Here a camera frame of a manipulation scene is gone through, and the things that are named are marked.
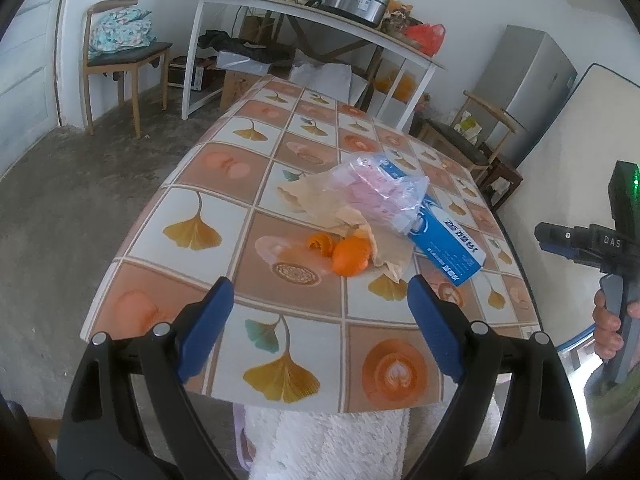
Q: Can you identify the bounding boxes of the small orange peel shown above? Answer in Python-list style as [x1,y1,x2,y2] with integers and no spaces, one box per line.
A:
[306,232,337,257]

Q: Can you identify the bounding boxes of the small toaster oven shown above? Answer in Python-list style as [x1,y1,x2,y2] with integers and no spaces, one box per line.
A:
[167,55,221,92]

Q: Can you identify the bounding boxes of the white side table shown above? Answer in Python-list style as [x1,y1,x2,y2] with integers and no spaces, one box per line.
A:
[182,0,446,131]

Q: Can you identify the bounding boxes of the wooden chair dark seat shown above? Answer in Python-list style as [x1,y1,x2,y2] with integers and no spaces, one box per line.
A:
[417,90,518,173]

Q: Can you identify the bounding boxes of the metal cooking pot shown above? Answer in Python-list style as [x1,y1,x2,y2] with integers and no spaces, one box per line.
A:
[319,0,392,27]

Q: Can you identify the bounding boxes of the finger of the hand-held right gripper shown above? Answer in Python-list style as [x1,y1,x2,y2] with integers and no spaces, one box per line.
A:
[534,222,590,263]

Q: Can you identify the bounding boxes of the floral folded blanket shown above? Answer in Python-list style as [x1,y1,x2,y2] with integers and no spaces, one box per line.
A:
[89,7,158,58]

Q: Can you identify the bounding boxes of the brown paper bag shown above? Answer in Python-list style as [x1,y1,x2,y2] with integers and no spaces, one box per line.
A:
[239,12,276,43]

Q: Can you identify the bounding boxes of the person's right hand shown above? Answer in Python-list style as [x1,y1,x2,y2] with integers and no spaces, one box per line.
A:
[592,290,625,361]

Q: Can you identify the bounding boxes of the white plastic sack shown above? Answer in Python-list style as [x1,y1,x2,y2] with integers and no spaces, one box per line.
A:
[290,62,371,106]

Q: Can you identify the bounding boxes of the blue and white carton box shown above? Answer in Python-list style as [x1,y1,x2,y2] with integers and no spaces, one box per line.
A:
[375,155,487,288]

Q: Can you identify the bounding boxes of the clear bag pink contents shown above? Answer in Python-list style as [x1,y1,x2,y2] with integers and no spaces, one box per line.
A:
[320,152,431,236]

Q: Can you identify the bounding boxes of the red plastic bag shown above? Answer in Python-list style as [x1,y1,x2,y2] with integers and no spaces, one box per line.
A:
[404,22,446,57]

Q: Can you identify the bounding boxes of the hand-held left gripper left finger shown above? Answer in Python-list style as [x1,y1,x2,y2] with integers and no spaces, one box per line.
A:
[56,276,251,480]

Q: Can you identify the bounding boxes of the white door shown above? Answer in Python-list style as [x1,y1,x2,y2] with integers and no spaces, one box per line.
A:
[0,0,76,176]

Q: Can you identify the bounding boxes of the cardboard box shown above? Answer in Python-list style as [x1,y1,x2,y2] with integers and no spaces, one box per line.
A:
[220,67,273,111]

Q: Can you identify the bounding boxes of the person's white fleece robe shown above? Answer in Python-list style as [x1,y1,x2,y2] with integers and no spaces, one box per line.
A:
[242,402,506,480]

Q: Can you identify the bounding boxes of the ginkgo patterned tablecloth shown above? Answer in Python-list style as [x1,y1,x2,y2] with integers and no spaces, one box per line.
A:
[80,74,543,416]

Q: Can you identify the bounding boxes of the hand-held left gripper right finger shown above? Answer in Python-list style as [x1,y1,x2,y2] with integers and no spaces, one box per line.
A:
[402,275,588,480]

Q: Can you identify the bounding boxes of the white mattress blue trim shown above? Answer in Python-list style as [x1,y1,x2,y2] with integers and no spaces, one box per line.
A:
[497,62,640,356]

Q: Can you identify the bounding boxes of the orange fruit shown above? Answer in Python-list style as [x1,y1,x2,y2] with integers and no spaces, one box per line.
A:
[331,230,373,278]

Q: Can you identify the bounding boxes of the brown paper sheet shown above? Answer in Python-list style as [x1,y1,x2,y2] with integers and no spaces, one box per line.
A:
[277,172,413,283]

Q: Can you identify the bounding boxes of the dark cloth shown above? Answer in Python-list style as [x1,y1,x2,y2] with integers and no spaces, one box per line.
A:
[197,29,293,63]

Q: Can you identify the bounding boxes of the grey refrigerator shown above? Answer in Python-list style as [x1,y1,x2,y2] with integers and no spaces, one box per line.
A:
[472,24,578,161]

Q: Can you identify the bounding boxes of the white and green bag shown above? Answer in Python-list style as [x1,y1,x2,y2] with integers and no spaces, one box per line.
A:
[456,111,485,142]

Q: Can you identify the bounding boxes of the dark wooden stool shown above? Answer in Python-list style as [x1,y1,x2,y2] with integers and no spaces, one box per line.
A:
[479,155,524,212]

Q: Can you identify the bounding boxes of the wooden chair with cushion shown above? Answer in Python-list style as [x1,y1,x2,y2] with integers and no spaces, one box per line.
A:
[82,0,173,140]

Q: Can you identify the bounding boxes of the lilac slipper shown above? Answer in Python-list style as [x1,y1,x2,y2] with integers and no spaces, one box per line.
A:
[232,405,256,471]

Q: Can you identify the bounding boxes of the orange plastic bag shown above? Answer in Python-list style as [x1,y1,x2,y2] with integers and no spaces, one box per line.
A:
[372,67,417,101]

